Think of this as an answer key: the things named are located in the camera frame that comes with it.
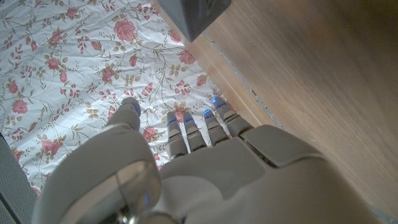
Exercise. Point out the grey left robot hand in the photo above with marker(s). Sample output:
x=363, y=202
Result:
x=217, y=174

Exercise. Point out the dark grey block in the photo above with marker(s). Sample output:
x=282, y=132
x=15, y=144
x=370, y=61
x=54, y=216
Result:
x=192, y=15

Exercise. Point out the floral backdrop cloth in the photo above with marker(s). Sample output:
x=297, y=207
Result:
x=62, y=62

